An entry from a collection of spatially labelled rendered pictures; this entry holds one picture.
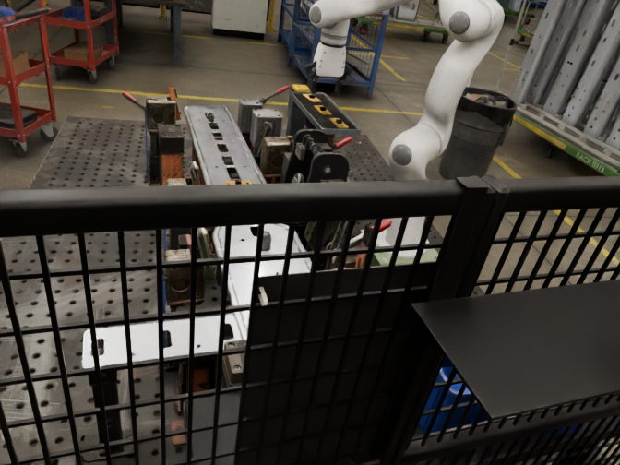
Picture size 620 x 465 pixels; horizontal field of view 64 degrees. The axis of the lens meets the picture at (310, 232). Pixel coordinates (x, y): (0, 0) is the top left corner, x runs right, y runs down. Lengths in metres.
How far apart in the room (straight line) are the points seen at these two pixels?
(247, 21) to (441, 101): 6.88
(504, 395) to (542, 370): 0.05
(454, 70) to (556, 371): 1.12
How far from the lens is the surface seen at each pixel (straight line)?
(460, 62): 1.50
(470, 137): 4.23
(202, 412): 0.87
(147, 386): 1.34
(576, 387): 0.48
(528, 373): 0.47
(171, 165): 1.82
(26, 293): 1.65
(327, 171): 1.39
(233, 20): 8.23
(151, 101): 2.01
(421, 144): 1.52
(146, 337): 1.03
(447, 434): 0.76
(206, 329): 1.03
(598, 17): 5.95
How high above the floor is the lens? 1.72
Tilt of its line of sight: 32 degrees down
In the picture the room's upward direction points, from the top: 10 degrees clockwise
